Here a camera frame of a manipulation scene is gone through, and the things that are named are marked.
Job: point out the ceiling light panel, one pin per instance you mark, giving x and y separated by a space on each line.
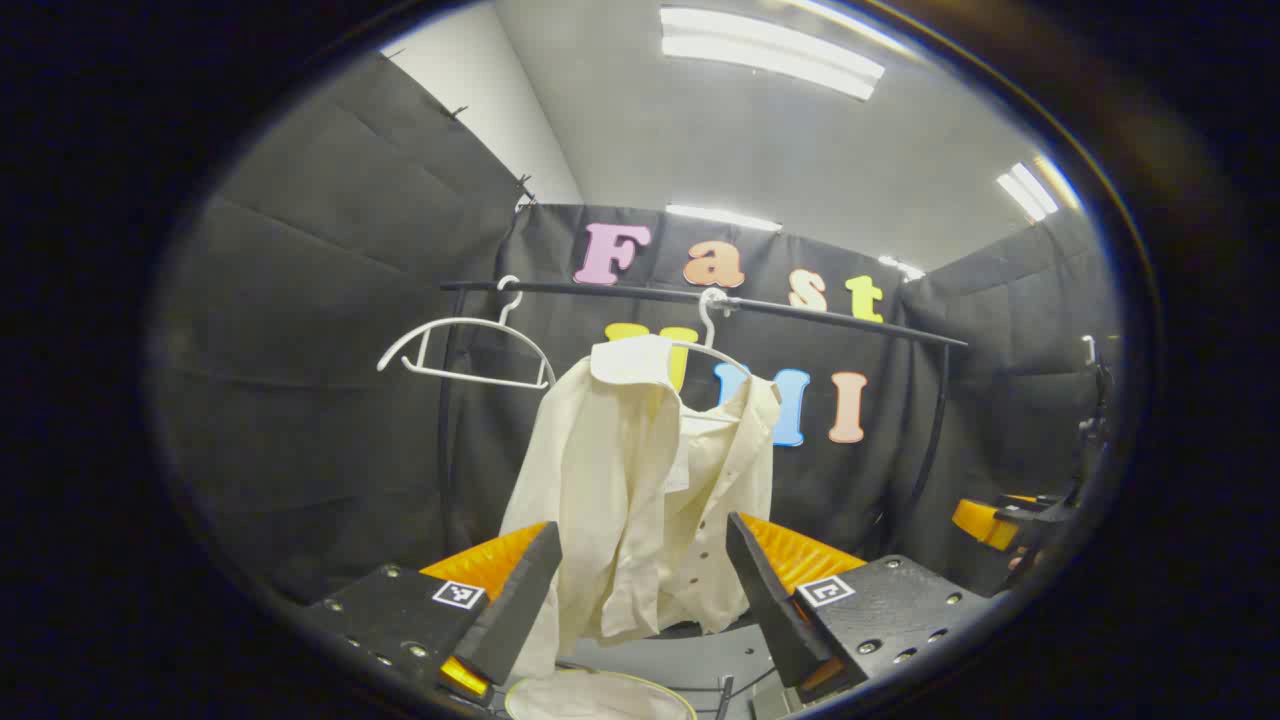
1030 190
770 50
722 217
900 267

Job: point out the black backdrop cloth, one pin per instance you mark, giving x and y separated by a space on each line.
330 330

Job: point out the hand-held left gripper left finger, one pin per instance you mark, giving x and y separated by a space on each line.
520 600

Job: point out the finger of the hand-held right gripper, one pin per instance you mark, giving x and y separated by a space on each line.
985 520

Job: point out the white laundry hamper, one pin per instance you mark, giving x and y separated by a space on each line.
600 702

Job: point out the white plastic hanger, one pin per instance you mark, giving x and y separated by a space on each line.
470 325
705 325

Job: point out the clear tape wrap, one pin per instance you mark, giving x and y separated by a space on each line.
716 298

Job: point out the black clothes rack rail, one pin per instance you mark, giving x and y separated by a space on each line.
820 312

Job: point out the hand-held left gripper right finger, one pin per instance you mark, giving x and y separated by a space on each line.
765 590

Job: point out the cream button shirt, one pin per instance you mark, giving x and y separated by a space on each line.
620 470

